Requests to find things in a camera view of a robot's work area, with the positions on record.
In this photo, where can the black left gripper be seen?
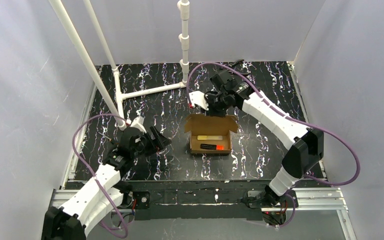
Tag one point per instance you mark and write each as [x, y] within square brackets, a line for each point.
[153, 141]

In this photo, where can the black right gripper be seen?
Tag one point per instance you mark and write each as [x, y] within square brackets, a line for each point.
[213, 100]

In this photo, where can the brown cardboard paper box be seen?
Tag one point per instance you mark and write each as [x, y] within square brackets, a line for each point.
[200, 124]

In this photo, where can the black orange highlighter marker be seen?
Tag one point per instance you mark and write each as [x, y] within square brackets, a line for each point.
[215, 147]

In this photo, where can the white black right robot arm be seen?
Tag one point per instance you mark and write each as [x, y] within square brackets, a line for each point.
[304, 145]

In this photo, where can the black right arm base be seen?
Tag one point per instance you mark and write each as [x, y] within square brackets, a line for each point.
[282, 208]

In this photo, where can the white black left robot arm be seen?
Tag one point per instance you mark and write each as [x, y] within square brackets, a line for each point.
[77, 216]

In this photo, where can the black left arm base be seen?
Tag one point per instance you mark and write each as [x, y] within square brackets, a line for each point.
[136, 200]

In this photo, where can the black pliers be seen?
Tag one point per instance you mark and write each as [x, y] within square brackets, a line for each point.
[236, 63]

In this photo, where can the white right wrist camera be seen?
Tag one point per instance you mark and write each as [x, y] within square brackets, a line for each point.
[197, 99]

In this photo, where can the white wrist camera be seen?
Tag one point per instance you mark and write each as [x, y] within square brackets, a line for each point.
[138, 124]
[197, 99]

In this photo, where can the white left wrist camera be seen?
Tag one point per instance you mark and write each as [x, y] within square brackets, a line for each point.
[138, 124]

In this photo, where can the white PVC pipe frame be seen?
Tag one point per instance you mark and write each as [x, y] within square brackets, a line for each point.
[109, 34]

